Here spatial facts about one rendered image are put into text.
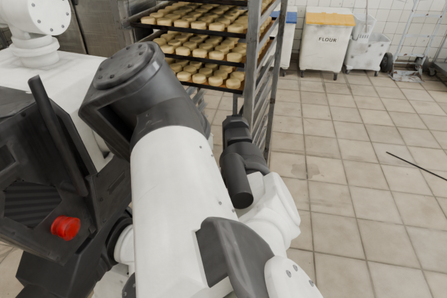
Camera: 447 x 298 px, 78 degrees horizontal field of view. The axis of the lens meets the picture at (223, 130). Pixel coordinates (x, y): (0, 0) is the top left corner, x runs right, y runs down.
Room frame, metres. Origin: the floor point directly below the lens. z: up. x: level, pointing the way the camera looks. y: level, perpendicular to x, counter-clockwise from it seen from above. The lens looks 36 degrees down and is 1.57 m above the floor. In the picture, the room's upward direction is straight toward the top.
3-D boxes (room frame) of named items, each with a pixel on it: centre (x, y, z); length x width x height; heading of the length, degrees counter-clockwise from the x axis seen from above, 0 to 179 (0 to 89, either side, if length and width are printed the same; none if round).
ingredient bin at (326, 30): (3.57, -1.29, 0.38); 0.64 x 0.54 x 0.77; 167
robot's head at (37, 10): (0.41, 0.28, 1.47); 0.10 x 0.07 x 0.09; 71
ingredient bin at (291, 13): (3.69, -0.65, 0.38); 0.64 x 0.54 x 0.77; 169
